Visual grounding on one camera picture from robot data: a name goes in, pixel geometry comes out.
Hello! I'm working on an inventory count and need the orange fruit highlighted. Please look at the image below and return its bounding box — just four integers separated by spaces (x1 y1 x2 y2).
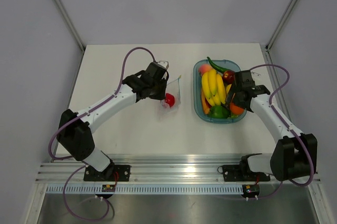
230 103 245 115

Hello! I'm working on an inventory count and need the bright red apple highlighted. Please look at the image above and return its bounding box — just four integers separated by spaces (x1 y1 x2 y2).
164 93 175 108

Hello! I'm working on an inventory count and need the blue plastic fruit basket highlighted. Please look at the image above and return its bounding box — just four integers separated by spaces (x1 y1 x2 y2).
193 59 247 124

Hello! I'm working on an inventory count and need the clear zip top bag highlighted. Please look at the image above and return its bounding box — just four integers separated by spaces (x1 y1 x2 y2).
158 75 182 121

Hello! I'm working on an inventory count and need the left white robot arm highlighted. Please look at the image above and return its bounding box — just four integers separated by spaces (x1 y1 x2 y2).
56 61 169 181

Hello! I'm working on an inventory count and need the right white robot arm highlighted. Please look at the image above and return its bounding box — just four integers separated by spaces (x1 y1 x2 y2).
226 70 318 187

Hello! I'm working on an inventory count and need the green bell pepper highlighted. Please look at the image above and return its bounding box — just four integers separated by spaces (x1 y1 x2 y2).
207 105 231 119

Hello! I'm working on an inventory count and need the yellow apple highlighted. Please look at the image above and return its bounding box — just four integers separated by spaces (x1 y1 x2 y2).
225 84 232 95

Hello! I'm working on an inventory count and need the yellow banana bunch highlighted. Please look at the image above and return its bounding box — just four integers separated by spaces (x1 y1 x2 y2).
201 69 226 106

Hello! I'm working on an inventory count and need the orange carrot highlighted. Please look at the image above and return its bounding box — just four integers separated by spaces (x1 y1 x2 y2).
201 90 210 115

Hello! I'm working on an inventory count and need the dark red apple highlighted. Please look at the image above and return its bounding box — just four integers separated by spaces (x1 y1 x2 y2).
222 70 235 84

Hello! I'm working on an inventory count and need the green chili pepper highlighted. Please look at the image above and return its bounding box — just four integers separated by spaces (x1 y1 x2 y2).
206 56 229 74

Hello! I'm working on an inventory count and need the pink peach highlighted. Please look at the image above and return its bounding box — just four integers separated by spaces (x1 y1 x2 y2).
198 64 213 76

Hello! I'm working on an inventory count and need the right small circuit board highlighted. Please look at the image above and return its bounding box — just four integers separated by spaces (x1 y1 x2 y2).
242 184 260 200

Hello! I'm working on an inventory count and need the small circuit board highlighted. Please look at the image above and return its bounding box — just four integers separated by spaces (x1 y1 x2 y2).
102 184 116 192
242 184 260 200

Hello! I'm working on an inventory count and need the left small circuit board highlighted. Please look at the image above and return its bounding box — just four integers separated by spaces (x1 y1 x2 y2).
102 184 116 192

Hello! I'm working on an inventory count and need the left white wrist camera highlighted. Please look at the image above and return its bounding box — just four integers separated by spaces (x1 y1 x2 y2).
157 61 169 70

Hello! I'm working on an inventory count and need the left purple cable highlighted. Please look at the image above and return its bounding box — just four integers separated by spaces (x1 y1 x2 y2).
48 46 158 221

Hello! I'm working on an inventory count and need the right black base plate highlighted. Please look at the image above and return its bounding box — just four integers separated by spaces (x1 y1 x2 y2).
217 165 271 182

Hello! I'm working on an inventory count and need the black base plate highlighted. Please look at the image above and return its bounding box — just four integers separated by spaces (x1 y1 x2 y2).
83 164 131 182
217 165 271 182

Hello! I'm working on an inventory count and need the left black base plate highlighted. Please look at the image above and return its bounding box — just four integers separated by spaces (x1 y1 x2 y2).
83 164 131 182

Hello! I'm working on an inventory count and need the left aluminium frame post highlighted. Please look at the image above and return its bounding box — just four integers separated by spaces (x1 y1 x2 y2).
52 0 86 53

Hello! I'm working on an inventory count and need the aluminium frame post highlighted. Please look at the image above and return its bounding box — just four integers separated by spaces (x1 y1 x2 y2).
265 0 300 52
52 0 86 53

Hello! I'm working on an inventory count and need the right aluminium frame post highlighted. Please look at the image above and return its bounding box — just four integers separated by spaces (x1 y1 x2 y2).
265 0 300 52

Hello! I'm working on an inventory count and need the aluminium mounting rail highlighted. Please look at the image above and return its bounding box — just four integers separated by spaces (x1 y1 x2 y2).
35 155 322 184

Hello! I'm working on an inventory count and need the white slotted cable duct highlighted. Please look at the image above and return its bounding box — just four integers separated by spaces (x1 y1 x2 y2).
46 183 243 195

